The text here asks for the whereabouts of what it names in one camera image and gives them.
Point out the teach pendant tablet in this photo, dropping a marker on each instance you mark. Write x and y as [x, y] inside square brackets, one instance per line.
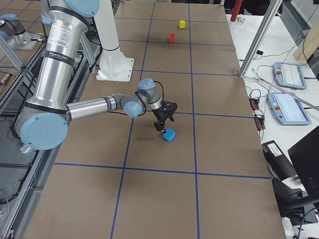
[289, 75]
[287, 110]

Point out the yellow block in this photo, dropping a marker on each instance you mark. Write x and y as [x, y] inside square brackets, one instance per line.
[182, 24]

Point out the white power strip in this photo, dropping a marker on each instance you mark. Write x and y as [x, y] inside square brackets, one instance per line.
[25, 149]

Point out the blue block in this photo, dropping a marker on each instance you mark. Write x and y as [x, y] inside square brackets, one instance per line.
[169, 134]

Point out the aluminium frame post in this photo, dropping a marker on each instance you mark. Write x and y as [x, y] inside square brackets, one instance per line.
[266, 21]

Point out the red cylinder bottle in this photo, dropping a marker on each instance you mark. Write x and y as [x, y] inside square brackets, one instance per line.
[236, 10]

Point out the red block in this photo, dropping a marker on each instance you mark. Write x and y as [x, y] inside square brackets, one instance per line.
[171, 37]

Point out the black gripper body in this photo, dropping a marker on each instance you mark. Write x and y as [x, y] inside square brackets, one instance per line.
[159, 116]

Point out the lower teach pendant tablet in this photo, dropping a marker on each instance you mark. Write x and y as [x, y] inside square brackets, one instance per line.
[287, 110]

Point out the black monitor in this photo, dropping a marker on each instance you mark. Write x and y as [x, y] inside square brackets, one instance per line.
[305, 159]

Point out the orange circuit board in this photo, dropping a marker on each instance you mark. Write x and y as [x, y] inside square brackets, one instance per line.
[254, 103]

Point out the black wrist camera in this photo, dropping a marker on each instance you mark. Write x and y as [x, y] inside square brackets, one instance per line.
[169, 106]

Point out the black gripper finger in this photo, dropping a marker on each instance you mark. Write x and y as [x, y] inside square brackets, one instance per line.
[158, 125]
[171, 119]

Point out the small black square pad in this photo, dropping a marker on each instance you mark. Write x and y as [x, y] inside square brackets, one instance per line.
[260, 52]

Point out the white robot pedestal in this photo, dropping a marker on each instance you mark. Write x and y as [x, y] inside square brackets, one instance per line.
[114, 66]

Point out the upper teach pendant tablet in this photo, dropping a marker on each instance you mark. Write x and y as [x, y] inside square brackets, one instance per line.
[289, 75]

